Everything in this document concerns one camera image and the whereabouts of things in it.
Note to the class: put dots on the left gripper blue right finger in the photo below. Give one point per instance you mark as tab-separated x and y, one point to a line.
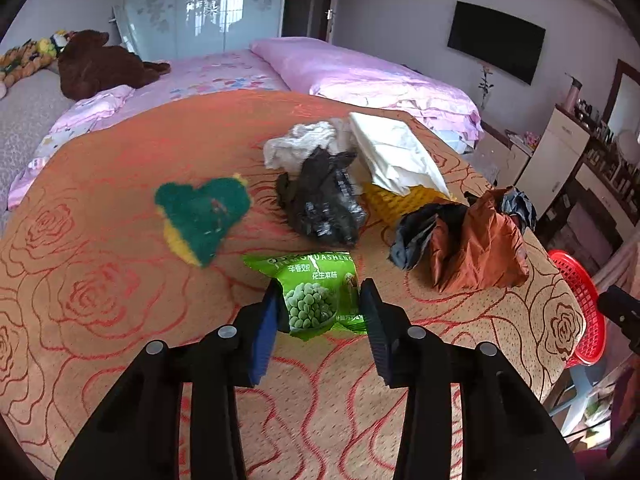
386	327

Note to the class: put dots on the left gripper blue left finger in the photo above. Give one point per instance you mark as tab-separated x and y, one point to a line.
257	326

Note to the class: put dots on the green pea snack bag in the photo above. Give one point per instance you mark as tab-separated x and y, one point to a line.
320	291

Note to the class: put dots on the green yellow scouring sponge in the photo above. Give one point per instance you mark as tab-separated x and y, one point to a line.
196	219

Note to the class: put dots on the white tissue paper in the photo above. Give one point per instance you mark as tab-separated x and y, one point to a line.
396	159

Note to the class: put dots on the red plastic mesh basket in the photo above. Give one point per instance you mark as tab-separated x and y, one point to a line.
591	346

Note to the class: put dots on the blue grey plastic stool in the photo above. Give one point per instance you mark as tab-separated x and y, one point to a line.
569	399

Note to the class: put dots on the dressing table with mirror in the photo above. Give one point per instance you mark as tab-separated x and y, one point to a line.
596	210

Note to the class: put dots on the orange rose pattern tablecloth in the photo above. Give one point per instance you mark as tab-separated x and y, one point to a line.
87	279

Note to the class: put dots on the white tall cabinet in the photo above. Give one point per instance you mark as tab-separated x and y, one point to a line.
553	161

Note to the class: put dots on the low white tv cabinet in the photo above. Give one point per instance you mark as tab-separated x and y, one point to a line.
498	158

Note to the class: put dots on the pink thermos bottle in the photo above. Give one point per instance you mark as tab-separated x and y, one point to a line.
572	96

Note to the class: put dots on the rose in glass vase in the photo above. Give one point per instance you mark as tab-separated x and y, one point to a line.
485	86

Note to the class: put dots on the bed with grey base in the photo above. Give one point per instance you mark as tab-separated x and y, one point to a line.
36	119

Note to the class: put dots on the pink folded quilt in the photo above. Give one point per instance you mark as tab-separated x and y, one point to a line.
314	67

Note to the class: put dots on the brown plush bear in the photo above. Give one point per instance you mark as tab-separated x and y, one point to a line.
87	66

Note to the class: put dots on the glass sliding door wardrobe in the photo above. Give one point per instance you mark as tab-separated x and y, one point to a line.
164	30

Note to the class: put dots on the yellow brown plush toy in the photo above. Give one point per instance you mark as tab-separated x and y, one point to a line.
31	57

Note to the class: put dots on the wall mounted black television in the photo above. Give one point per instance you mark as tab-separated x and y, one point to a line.
501	40

